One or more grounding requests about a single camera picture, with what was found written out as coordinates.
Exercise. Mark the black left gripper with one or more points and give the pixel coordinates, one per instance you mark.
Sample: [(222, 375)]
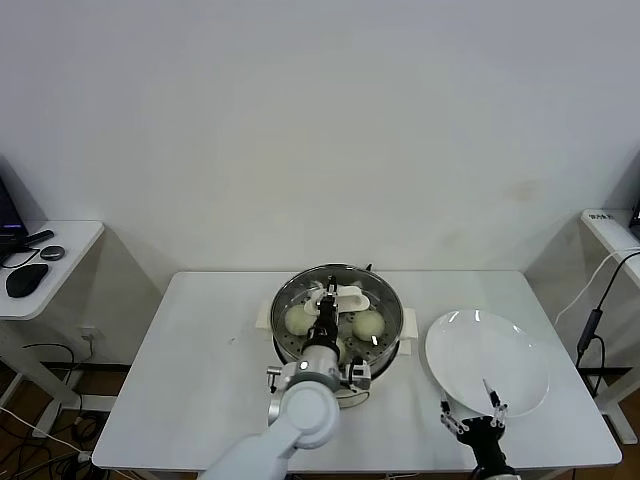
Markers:
[(326, 330)]

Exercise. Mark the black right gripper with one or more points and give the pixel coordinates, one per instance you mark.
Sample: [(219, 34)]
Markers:
[(480, 437)]

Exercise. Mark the white steamed baozi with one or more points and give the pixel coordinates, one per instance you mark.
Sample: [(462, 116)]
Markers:
[(368, 325), (342, 350), (297, 320)]

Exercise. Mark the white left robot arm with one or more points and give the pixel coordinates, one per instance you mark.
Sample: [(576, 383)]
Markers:
[(305, 415)]

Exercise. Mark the stainless steel steamer basket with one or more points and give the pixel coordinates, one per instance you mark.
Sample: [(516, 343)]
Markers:
[(385, 362)]

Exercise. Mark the black cooker power plug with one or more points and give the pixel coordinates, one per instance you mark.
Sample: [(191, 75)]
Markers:
[(370, 267)]

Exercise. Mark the white round plate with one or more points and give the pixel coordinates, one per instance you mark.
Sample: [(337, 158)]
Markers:
[(465, 350)]

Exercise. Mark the white electric cooker base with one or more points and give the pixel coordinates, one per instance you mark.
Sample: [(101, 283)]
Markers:
[(410, 327)]

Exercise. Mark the white side desk with label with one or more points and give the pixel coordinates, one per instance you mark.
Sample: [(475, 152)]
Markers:
[(607, 227)]

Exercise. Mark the black device on desk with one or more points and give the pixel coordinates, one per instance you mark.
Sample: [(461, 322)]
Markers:
[(636, 215)]

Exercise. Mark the white side table with laptop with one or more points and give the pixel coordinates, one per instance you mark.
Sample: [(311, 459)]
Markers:
[(75, 245)]

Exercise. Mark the round grey disc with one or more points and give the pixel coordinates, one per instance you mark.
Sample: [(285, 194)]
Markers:
[(52, 251)]

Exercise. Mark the black stick remote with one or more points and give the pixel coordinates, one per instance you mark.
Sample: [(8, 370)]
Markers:
[(37, 236)]

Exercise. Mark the black computer mouse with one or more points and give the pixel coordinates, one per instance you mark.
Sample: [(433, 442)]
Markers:
[(26, 280)]

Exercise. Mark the black laptop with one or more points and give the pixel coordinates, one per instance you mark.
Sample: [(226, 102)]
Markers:
[(7, 210)]

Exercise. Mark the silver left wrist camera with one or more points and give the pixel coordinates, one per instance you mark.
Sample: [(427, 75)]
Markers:
[(361, 375)]

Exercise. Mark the white wall socket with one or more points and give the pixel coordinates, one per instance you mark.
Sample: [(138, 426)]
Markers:
[(87, 332)]

